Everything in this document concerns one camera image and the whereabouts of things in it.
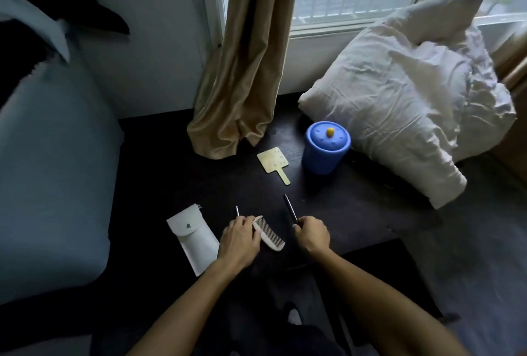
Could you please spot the person's right hand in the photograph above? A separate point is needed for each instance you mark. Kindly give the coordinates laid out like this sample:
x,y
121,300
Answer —
x,y
313,238

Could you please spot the black cloth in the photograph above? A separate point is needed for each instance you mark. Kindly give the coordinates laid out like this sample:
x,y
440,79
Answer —
x,y
24,35

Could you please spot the person's left hand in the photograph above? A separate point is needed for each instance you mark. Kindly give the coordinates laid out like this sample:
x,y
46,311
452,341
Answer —
x,y
236,242

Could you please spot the white sock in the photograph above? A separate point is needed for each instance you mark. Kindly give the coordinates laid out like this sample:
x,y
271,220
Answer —
x,y
294,317

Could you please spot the white pillow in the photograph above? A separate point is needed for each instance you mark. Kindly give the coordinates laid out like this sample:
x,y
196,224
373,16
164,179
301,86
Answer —
x,y
407,104

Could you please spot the person's left forearm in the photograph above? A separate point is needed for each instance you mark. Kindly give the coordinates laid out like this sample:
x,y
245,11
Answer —
x,y
185,306

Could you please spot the person's right forearm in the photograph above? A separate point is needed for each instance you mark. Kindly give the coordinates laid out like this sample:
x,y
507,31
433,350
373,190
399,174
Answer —
x,y
383,306

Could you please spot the white comb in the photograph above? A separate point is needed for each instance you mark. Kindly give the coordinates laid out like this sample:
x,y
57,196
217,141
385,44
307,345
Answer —
x,y
269,236

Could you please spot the person's right fingers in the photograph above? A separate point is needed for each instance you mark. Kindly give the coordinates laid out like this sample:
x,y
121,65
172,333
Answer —
x,y
302,226

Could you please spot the white snap pouch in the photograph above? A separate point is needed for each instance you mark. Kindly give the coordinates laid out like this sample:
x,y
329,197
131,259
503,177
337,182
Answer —
x,y
193,240

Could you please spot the yellow hand mirror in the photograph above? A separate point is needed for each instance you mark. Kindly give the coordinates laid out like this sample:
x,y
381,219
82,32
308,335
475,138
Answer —
x,y
272,161

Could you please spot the blue round container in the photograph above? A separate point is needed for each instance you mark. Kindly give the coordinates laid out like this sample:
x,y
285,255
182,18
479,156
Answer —
x,y
323,158

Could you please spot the tan curtain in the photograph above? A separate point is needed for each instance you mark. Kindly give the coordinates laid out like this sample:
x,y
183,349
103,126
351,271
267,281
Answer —
x,y
243,59
512,63

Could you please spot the light blue sofa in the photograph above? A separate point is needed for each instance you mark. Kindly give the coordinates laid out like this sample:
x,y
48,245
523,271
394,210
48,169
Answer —
x,y
53,162

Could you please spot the black slim tool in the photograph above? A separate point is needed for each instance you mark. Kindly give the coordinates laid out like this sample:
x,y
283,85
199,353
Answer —
x,y
290,208

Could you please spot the person's left fingers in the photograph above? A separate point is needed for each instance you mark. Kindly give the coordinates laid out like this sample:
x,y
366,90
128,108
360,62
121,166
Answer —
x,y
246,222

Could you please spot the blue lid with yellow knob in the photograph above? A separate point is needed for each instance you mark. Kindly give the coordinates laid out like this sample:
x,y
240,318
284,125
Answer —
x,y
328,135

